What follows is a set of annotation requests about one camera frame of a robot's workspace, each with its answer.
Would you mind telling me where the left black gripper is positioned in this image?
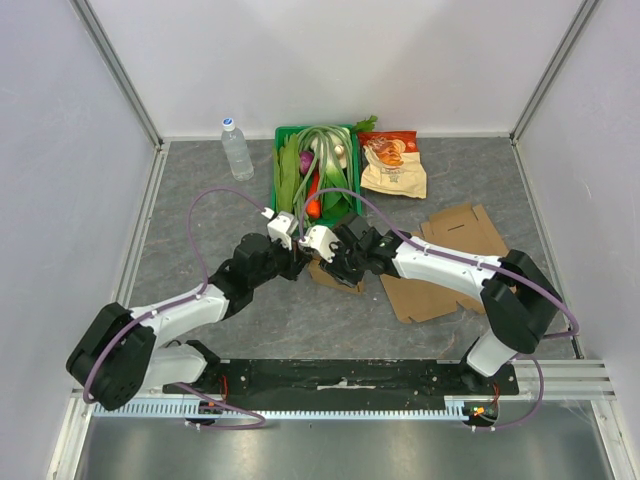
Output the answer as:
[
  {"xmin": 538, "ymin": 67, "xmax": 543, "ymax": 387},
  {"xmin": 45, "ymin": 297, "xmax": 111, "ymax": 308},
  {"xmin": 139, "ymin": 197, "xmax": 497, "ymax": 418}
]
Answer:
[{"xmin": 250, "ymin": 234, "xmax": 312, "ymax": 288}]

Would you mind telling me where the small brown cardboard box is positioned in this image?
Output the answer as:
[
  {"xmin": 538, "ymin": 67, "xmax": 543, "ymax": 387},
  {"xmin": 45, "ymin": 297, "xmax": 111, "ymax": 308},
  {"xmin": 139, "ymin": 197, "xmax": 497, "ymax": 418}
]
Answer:
[{"xmin": 308, "ymin": 260, "xmax": 364, "ymax": 294}]

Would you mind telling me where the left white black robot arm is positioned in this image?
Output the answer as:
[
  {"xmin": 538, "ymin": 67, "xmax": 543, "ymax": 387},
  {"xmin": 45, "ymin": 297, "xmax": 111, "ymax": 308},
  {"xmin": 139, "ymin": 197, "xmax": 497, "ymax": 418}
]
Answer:
[{"xmin": 66, "ymin": 233, "xmax": 311, "ymax": 411}]

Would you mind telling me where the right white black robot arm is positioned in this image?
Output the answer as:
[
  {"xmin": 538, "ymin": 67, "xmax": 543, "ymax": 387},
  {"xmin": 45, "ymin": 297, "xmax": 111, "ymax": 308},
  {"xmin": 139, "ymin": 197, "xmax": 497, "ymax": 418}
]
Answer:
[{"xmin": 300, "ymin": 213, "xmax": 562, "ymax": 394}]

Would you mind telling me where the orange carrot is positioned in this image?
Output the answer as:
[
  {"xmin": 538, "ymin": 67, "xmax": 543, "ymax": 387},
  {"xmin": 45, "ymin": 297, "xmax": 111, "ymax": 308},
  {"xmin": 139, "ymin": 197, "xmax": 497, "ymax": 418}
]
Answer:
[{"xmin": 305, "ymin": 170, "xmax": 322, "ymax": 220}]

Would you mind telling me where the green bok choy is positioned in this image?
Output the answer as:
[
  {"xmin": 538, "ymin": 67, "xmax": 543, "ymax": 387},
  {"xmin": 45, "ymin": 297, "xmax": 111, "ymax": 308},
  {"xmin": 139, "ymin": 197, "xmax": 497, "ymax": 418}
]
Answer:
[{"xmin": 319, "ymin": 162, "xmax": 353, "ymax": 218}]

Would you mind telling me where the green leafy vegetable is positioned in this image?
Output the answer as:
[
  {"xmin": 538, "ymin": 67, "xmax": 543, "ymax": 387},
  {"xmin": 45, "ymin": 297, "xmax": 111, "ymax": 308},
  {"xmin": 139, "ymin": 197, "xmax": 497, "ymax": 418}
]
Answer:
[{"xmin": 274, "ymin": 134, "xmax": 300, "ymax": 213}]

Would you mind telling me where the purple onion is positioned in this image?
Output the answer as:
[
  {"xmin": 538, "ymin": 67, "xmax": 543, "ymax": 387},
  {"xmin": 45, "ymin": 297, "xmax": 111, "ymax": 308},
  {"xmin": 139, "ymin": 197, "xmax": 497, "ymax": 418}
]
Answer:
[{"xmin": 299, "ymin": 151, "xmax": 314, "ymax": 175}]

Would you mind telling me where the clear plastic water bottle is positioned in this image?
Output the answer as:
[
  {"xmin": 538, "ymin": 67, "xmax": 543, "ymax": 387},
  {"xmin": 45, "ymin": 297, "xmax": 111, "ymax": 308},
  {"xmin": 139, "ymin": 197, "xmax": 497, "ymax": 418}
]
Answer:
[{"xmin": 221, "ymin": 117, "xmax": 254, "ymax": 181}]

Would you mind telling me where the white mushroom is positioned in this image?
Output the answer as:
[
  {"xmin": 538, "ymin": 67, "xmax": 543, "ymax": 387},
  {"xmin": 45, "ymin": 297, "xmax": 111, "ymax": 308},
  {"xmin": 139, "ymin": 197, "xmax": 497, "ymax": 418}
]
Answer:
[{"xmin": 334, "ymin": 144, "xmax": 346, "ymax": 162}]

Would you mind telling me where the orange beige snack bag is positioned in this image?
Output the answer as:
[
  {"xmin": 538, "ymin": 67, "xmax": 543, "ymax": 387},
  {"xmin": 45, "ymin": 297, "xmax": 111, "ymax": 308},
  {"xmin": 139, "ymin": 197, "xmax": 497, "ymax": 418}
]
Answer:
[{"xmin": 357, "ymin": 131, "xmax": 428, "ymax": 199}]

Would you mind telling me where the flat brown cardboard sheet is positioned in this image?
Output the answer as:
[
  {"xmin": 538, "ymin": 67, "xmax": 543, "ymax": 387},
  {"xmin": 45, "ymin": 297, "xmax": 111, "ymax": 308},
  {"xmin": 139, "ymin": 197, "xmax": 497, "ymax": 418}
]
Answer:
[{"xmin": 381, "ymin": 203, "xmax": 509, "ymax": 323}]

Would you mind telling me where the green plastic crate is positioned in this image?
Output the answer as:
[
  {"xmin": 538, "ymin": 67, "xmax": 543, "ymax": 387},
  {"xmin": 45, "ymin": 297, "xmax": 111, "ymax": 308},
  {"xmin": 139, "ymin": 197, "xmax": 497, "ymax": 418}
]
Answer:
[{"xmin": 271, "ymin": 125, "xmax": 362, "ymax": 227}]

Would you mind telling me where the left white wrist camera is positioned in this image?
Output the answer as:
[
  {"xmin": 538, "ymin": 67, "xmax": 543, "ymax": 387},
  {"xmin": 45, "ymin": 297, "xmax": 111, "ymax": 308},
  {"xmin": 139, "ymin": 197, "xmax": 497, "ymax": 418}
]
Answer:
[{"xmin": 261, "ymin": 207, "xmax": 298, "ymax": 251}]

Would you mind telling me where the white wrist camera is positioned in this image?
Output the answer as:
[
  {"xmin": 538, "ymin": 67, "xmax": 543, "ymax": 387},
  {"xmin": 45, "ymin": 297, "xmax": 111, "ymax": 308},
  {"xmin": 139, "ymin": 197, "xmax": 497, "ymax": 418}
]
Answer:
[
  {"xmin": 261, "ymin": 207, "xmax": 298, "ymax": 251},
  {"xmin": 298, "ymin": 225, "xmax": 339, "ymax": 263}
]

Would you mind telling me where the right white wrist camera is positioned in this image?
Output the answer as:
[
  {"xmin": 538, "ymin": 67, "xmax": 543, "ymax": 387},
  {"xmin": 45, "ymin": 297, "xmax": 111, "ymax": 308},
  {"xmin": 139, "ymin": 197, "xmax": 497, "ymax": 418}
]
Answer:
[{"xmin": 298, "ymin": 225, "xmax": 339, "ymax": 263}]

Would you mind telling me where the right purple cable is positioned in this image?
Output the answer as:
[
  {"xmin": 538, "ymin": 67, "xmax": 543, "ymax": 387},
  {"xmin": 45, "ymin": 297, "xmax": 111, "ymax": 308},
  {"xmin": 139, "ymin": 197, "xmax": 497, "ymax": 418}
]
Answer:
[{"xmin": 297, "ymin": 187, "xmax": 581, "ymax": 432}]

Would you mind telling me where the purple cable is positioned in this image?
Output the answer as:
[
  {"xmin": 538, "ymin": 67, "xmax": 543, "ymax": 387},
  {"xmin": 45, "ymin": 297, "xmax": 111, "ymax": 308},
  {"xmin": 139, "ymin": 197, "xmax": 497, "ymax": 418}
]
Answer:
[
  {"xmin": 297, "ymin": 187, "xmax": 581, "ymax": 432},
  {"xmin": 82, "ymin": 187, "xmax": 267, "ymax": 430}
]

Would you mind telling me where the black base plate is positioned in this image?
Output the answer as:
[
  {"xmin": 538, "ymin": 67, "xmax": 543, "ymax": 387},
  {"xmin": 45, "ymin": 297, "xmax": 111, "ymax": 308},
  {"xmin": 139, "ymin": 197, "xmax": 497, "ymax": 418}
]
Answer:
[{"xmin": 191, "ymin": 359, "xmax": 519, "ymax": 412}]

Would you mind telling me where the grey slotted cable duct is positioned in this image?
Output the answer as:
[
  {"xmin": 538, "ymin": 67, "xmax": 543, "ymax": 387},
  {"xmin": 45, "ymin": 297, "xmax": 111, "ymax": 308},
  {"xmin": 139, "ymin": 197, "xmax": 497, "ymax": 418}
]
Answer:
[{"xmin": 93, "ymin": 397, "xmax": 469, "ymax": 421}]

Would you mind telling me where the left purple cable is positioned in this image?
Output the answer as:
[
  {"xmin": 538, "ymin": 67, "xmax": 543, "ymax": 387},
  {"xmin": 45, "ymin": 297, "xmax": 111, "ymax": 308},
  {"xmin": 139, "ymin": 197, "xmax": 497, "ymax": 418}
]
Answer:
[{"xmin": 82, "ymin": 187, "xmax": 267, "ymax": 430}]

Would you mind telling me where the left aluminium frame post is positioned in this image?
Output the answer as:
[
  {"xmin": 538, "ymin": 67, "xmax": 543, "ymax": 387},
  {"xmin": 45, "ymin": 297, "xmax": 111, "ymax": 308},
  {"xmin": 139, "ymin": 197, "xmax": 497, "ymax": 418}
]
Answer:
[{"xmin": 70, "ymin": 0, "xmax": 164, "ymax": 149}]

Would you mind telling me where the aluminium frame post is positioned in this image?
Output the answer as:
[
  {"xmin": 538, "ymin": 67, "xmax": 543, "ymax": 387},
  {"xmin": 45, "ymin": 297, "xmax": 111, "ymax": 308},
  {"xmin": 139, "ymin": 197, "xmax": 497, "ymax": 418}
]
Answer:
[
  {"xmin": 70, "ymin": 0, "xmax": 164, "ymax": 149},
  {"xmin": 509, "ymin": 0, "xmax": 601, "ymax": 146}
]

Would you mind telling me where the right aluminium frame post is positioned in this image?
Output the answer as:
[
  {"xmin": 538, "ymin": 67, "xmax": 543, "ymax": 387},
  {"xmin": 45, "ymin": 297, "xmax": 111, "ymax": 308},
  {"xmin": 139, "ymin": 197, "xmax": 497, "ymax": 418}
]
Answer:
[{"xmin": 509, "ymin": 0, "xmax": 601, "ymax": 146}]

